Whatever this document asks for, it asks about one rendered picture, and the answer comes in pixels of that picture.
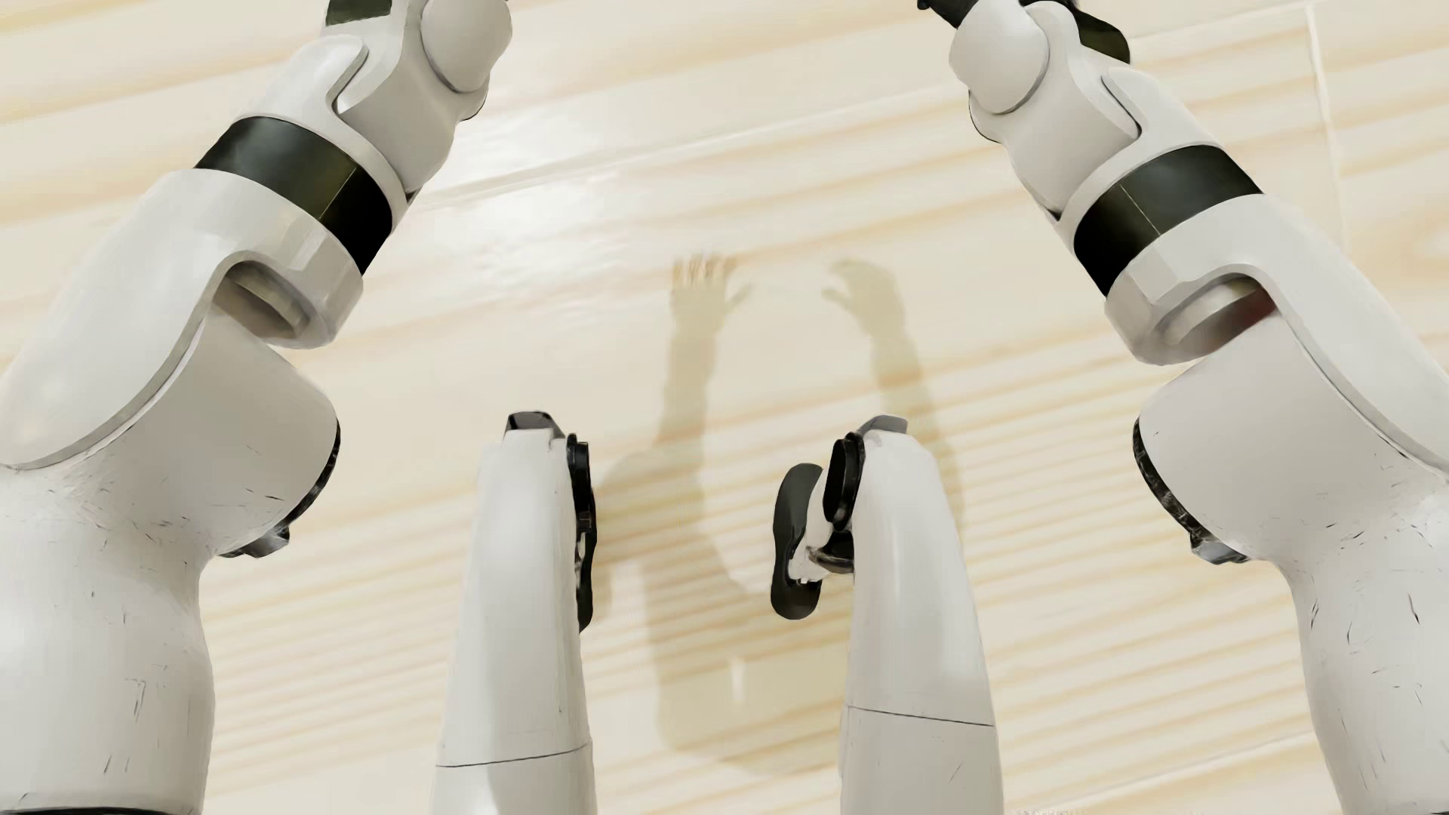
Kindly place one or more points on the black robot right foot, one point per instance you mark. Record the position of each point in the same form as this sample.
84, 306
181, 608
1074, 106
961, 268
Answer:
795, 543

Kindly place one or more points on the black robot foot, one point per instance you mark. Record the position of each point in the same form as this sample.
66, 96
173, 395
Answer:
584, 532
795, 543

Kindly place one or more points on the black robot left foot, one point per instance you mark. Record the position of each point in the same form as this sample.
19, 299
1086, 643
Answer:
584, 532

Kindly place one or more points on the white robot right leg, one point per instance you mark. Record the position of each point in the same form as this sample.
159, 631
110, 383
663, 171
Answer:
911, 611

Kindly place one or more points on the white robot leg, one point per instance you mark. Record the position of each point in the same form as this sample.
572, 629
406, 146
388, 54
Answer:
515, 611
911, 611

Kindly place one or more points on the white robot left leg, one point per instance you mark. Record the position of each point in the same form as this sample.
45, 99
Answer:
515, 611

